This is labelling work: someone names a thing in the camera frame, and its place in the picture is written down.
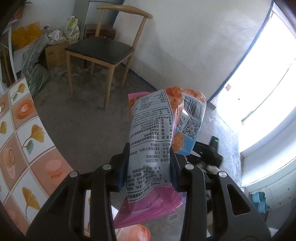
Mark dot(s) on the cardboard box on floor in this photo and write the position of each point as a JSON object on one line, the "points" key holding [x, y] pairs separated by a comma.
{"points": [[55, 55]]}

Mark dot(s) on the floral patterned tablecloth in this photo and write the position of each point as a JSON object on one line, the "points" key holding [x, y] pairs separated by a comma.
{"points": [[42, 197]]}

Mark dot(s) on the grey refrigerator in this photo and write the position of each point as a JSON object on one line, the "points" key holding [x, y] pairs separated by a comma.
{"points": [[87, 13]]}

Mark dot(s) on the yellow plastic bag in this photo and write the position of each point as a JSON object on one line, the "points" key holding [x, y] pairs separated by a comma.
{"points": [[25, 35]]}

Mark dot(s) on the wooden chair black seat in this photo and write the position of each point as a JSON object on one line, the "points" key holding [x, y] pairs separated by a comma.
{"points": [[104, 51]]}

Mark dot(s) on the white gloved hand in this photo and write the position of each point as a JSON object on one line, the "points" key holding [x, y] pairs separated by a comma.
{"points": [[208, 168]]}

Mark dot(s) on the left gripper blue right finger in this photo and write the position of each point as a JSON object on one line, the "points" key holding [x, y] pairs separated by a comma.
{"points": [[174, 169]]}

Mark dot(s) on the pink blue snack bag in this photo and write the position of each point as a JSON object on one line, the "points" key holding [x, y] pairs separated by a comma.
{"points": [[162, 121]]}

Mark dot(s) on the white mattress blue edge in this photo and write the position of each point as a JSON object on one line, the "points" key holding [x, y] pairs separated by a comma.
{"points": [[195, 44]]}

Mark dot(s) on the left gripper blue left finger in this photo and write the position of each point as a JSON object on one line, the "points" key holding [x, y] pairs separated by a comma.
{"points": [[123, 166]]}

